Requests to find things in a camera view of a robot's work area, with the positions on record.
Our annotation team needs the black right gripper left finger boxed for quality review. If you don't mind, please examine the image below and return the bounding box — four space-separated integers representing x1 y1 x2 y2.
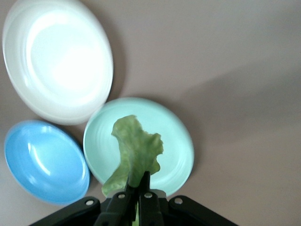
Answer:
93 171 133 226

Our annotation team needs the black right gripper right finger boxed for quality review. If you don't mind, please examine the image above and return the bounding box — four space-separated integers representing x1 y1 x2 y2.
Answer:
138 170 163 226

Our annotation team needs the blue round plate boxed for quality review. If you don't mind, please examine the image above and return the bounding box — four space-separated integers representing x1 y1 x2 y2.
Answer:
4 119 91 204

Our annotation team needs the green lettuce leaf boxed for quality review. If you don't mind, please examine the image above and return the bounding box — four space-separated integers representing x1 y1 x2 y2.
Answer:
101 114 164 226

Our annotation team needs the pale beige round plate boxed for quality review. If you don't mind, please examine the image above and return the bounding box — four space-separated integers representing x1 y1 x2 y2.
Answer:
1 0 114 126

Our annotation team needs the mint green round plate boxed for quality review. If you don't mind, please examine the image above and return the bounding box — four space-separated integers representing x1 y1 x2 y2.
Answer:
82 97 196 197

